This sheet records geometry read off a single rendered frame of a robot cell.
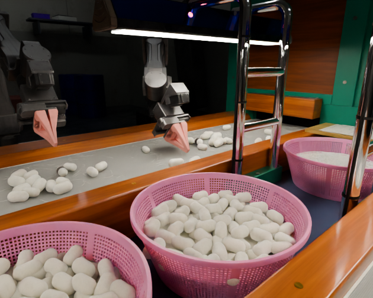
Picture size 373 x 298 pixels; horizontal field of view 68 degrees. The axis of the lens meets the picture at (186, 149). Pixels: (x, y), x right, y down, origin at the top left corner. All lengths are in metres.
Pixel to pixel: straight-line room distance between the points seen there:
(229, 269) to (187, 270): 0.05
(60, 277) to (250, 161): 0.50
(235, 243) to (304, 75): 0.87
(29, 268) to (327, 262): 0.35
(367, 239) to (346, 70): 0.75
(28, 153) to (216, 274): 0.60
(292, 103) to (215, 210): 0.70
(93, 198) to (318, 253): 0.34
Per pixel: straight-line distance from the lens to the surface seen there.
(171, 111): 0.76
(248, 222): 0.45
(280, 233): 0.44
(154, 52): 0.95
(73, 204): 0.48
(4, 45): 0.85
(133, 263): 0.36
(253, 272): 0.36
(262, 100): 1.18
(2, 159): 0.80
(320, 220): 0.64
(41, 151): 0.82
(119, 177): 0.62
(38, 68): 0.67
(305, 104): 1.09
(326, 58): 1.14
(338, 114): 1.11
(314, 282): 0.34
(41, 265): 0.41
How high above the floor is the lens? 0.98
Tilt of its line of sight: 17 degrees down
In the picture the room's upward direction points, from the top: straight up
